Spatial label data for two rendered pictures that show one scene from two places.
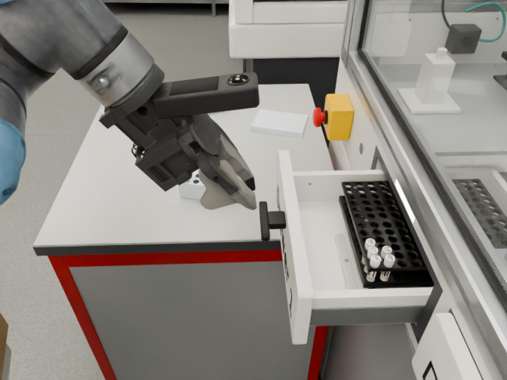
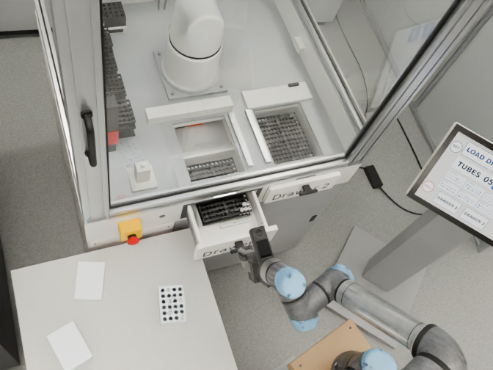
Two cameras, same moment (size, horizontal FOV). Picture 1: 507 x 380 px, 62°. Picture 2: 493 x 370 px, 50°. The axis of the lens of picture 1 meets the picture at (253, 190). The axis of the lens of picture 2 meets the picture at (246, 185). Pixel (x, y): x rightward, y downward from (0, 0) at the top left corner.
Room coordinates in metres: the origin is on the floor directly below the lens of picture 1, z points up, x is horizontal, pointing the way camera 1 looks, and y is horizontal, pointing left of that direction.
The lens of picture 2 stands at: (0.93, 0.50, 2.52)
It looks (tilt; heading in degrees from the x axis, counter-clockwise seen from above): 60 degrees down; 232
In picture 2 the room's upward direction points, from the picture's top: 24 degrees clockwise
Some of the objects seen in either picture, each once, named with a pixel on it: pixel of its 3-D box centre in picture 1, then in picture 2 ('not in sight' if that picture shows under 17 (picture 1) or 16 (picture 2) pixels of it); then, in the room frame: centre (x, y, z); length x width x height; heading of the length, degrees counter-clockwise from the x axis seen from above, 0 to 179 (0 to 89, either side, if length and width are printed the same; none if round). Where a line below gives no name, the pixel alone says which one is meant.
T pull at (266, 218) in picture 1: (272, 219); (239, 246); (0.43, -0.03, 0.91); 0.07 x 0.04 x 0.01; 2
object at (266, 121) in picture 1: (280, 123); (89, 280); (0.92, -0.07, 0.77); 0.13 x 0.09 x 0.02; 75
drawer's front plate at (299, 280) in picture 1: (290, 235); (235, 242); (0.43, -0.05, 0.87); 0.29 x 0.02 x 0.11; 2
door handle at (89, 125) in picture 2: not in sight; (90, 142); (0.87, -0.17, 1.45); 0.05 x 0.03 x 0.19; 92
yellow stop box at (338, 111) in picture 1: (336, 117); (130, 230); (0.77, -0.17, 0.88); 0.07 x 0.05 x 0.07; 2
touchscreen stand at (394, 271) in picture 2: not in sight; (418, 251); (-0.48, 0.05, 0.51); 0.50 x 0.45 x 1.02; 43
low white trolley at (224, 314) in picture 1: (213, 252); (125, 351); (0.84, 0.12, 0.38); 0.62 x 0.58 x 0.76; 2
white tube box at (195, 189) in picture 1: (213, 180); (172, 305); (0.68, 0.08, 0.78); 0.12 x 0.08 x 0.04; 81
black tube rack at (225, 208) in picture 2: (424, 234); (217, 192); (0.44, -0.25, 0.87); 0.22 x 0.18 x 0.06; 92
